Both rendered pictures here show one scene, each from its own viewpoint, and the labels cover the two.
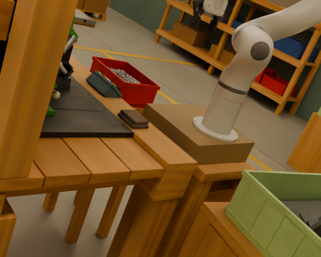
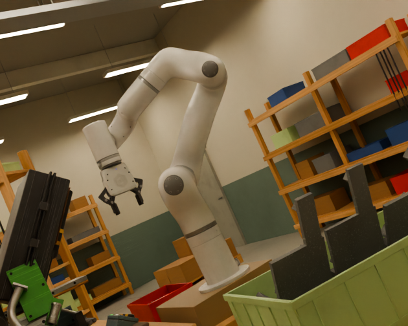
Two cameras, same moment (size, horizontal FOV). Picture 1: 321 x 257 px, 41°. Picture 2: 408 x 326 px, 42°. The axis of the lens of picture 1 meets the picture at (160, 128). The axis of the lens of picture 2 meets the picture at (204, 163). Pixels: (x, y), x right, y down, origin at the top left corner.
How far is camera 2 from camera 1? 0.87 m
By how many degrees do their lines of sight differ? 29
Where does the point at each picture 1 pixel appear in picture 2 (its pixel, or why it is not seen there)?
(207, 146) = (204, 301)
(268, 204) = (247, 308)
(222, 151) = not seen: hidden behind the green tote
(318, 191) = not seen: hidden behind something
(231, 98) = (200, 241)
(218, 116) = (207, 265)
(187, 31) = (319, 202)
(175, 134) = (181, 315)
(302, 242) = (275, 317)
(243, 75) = (189, 213)
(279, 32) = (192, 155)
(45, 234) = not seen: outside the picture
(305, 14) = (189, 125)
